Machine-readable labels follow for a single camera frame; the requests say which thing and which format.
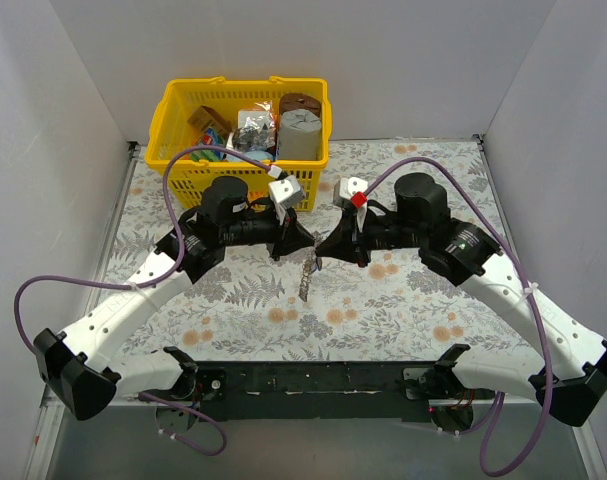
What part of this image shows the metal ring disc with keyrings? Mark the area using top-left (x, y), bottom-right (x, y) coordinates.
top-left (299, 249), bottom-right (322, 302)

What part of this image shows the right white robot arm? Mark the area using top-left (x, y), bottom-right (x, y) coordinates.
top-left (316, 173), bottom-right (607, 427)

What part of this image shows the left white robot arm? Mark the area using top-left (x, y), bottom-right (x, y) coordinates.
top-left (34, 175), bottom-right (314, 421)

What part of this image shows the floral patterned mat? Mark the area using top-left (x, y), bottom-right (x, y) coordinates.
top-left (119, 140), bottom-right (533, 361)

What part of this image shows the silver foil bag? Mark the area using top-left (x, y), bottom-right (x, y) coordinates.
top-left (227, 101), bottom-right (277, 156)

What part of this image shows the green snack packet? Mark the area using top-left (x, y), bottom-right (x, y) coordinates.
top-left (189, 127), bottom-right (227, 162)

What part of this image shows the brown cardboard box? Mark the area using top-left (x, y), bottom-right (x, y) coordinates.
top-left (187, 105), bottom-right (231, 136)

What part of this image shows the brown cylinder roll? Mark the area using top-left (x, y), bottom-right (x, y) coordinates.
top-left (278, 92), bottom-right (322, 117)

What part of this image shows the yellow plastic basket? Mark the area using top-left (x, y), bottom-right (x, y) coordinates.
top-left (145, 76), bottom-right (332, 212)

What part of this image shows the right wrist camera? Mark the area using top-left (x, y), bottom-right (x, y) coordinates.
top-left (332, 177), bottom-right (369, 231)

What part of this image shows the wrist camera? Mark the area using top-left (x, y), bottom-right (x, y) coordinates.
top-left (268, 175), bottom-right (306, 225)
top-left (332, 177), bottom-right (369, 231)

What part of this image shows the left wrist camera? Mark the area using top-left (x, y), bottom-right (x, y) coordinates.
top-left (268, 175), bottom-right (306, 225)

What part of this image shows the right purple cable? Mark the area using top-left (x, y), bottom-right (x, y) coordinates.
top-left (352, 156), bottom-right (555, 477)

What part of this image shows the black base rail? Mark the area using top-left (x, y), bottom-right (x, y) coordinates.
top-left (137, 357), bottom-right (499, 424)

